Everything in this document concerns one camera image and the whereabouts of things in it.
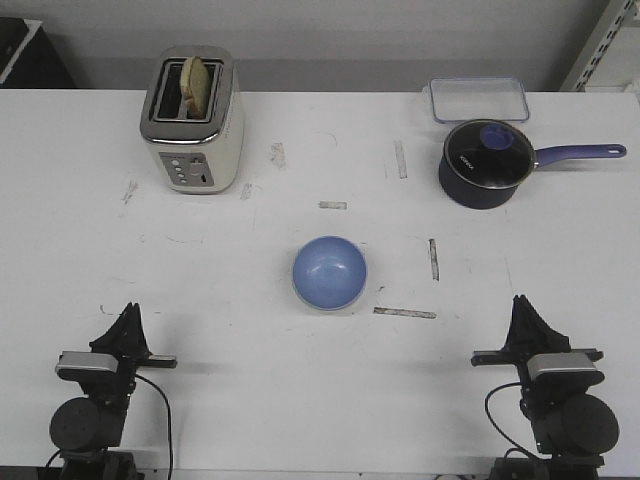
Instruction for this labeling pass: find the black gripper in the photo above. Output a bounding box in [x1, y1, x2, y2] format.
[77, 302, 177, 406]
[471, 295, 603, 440]

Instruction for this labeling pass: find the green bowl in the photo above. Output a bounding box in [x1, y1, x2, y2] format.
[298, 294, 362, 312]

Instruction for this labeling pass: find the blue bowl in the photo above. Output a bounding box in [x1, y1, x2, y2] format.
[291, 236, 368, 297]

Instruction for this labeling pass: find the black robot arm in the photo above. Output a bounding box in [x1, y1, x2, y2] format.
[49, 302, 177, 479]
[471, 294, 620, 479]

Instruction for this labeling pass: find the dark blue saucepan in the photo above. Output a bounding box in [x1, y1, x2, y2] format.
[438, 119, 627, 210]

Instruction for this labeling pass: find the glass pot lid blue knob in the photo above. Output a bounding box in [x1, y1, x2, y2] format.
[443, 119, 535, 189]

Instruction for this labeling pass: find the cream and steel toaster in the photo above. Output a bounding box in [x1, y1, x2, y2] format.
[140, 45, 245, 194]

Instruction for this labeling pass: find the clear plastic container blue rim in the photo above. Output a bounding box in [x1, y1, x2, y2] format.
[423, 77, 530, 124]

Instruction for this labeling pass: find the toast slice in toaster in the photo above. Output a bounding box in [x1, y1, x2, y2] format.
[179, 56, 211, 119]

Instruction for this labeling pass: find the black box background left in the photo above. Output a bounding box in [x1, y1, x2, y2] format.
[1, 17, 76, 89]

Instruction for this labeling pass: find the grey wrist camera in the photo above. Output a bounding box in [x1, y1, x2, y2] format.
[526, 352, 597, 380]
[55, 351, 119, 373]

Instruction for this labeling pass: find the right black cable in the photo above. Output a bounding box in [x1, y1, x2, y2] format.
[484, 382, 539, 459]

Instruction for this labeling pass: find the black cable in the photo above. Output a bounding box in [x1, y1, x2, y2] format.
[484, 382, 539, 459]
[134, 374, 174, 475]

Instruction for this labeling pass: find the left black cable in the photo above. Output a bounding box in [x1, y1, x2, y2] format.
[134, 374, 174, 475]

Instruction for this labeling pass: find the white perforated metal shelf post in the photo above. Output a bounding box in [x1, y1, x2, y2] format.
[559, 0, 639, 92]

